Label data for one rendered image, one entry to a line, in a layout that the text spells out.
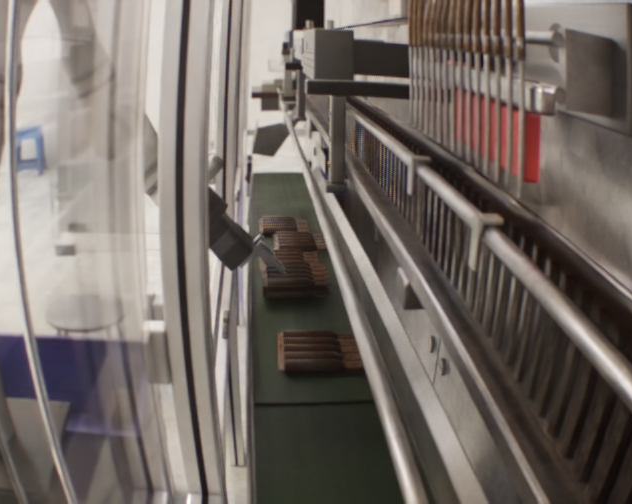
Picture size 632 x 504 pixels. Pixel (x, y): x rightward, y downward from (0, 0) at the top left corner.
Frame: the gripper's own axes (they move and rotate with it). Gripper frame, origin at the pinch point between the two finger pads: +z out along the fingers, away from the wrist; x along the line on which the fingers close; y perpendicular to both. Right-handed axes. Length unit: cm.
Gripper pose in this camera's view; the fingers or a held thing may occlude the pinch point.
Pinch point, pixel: (286, 273)
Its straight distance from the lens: 101.6
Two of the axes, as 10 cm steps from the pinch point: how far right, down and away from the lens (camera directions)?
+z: 7.0, 6.7, 2.6
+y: -7.1, 6.8, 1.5
